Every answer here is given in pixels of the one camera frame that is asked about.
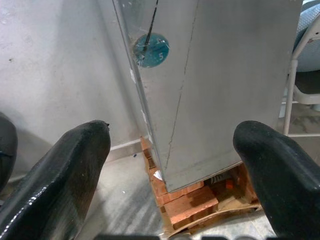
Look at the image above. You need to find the thin black cord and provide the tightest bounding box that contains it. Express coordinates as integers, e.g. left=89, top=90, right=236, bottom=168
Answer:
left=143, top=0, right=160, bottom=52

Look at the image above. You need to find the light blue cushion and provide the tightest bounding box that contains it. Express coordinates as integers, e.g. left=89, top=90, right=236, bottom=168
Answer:
left=293, top=1, right=320, bottom=73

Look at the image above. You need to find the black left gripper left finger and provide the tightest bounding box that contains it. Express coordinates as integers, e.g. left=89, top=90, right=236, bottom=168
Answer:
left=0, top=119, right=112, bottom=240

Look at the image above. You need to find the red clay brick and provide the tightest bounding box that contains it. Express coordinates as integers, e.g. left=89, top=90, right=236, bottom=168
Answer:
left=139, top=136, right=165, bottom=182
left=155, top=179, right=205, bottom=206
left=163, top=185, right=220, bottom=230

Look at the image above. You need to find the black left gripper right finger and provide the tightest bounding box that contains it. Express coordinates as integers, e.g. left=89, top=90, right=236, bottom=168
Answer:
left=232, top=120, right=320, bottom=240

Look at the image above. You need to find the teal round sticker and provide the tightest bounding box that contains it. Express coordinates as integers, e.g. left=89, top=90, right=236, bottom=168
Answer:
left=132, top=32, right=171, bottom=69

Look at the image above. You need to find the black rounded object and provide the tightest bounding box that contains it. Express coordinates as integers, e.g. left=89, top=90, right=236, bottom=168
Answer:
left=0, top=111, right=19, bottom=195

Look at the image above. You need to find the silver fridge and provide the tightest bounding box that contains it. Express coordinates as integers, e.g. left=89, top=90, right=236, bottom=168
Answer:
left=96, top=0, right=303, bottom=193

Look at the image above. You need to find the white folding chair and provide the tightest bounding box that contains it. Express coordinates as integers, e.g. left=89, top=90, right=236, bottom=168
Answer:
left=282, top=22, right=320, bottom=137

